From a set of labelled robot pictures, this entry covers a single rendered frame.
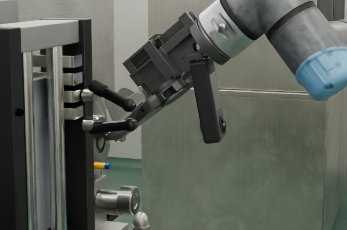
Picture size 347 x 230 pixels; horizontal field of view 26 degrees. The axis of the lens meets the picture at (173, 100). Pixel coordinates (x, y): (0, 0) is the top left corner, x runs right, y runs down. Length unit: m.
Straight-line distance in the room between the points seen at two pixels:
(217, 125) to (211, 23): 0.14
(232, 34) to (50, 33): 0.35
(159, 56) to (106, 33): 0.97
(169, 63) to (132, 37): 4.86
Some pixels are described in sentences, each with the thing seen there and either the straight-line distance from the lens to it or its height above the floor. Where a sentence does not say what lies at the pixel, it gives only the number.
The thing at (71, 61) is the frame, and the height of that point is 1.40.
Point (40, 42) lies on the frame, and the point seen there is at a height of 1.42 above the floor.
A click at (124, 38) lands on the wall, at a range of 5.90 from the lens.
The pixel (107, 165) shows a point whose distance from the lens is 1.01.
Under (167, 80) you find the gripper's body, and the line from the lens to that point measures 1.01.
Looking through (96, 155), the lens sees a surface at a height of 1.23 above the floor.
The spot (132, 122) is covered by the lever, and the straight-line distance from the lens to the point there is 0.73.
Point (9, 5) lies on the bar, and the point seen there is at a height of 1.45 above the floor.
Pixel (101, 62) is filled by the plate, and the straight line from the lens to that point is 1.95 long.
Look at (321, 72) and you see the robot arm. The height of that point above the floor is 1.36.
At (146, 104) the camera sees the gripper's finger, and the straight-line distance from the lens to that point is 1.01.
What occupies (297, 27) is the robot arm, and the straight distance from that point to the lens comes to 0.95.
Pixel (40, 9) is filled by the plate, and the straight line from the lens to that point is 1.65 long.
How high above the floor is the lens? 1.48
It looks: 9 degrees down
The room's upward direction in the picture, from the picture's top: straight up
